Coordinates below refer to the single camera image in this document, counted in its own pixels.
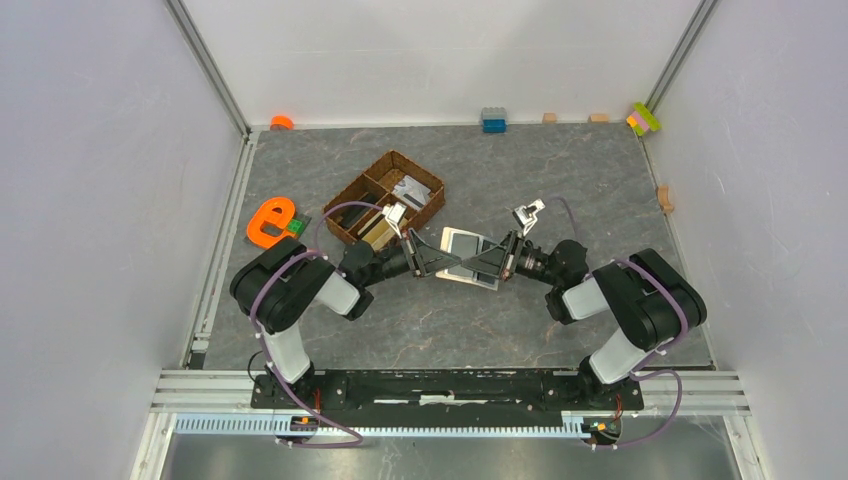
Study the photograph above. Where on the silver white card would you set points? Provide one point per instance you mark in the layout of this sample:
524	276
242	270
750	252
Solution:
412	192

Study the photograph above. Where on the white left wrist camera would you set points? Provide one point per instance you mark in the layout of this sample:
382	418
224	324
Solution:
393	214

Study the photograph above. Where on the small green brick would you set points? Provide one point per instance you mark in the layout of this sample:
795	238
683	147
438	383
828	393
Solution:
297	226

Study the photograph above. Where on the orange round cap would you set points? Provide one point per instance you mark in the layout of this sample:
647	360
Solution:
281	122

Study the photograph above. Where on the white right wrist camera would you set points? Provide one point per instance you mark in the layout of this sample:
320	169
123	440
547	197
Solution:
526	216

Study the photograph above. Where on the woven wicker divided basket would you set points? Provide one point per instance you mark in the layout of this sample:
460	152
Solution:
348	213

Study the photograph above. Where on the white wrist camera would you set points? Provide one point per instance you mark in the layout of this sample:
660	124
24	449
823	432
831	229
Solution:
393	214
526	216

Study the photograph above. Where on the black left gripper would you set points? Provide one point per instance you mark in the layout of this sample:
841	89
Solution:
425	258

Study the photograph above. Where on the aluminium frame rail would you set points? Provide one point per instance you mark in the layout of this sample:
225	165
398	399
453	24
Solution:
202	54
686	42

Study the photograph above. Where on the green pink yellow brick stack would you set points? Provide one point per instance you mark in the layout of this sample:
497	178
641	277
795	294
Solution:
642	121

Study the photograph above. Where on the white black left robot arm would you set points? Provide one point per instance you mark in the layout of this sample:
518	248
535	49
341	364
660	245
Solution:
276	288

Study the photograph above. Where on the orange plastic letter toy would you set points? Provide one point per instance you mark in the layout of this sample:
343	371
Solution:
270	223

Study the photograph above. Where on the aluminium frame rail left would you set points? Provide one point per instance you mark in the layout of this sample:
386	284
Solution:
202	54

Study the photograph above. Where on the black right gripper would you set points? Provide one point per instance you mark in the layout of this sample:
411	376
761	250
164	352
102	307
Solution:
499	261

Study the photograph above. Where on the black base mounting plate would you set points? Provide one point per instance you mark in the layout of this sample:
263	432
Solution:
447	398

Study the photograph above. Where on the aluminium frame rail right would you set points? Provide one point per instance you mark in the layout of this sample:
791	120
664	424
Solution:
686	42

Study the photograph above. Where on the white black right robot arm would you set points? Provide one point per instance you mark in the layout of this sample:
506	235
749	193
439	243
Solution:
653	305

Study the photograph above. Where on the blue toy brick stack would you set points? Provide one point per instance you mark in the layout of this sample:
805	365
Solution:
493	120

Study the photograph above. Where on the curved wooden block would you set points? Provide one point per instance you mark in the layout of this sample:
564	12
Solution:
663	194

